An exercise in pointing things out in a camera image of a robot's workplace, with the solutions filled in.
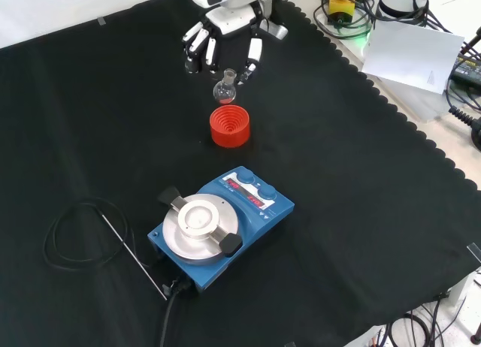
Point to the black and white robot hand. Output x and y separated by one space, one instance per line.
229 22

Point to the clear round-bottom glass flask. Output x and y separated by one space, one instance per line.
225 89

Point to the red ribbed flask stand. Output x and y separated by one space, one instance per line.
230 126

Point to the blue base heater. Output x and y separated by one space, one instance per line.
221 227

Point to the yellow stop button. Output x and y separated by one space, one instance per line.
341 3

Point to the black bench cloth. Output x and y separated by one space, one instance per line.
210 181

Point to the pale board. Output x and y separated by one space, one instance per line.
411 56

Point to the black power adapter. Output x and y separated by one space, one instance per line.
466 70

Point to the thin steel temperature probe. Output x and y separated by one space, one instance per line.
133 255

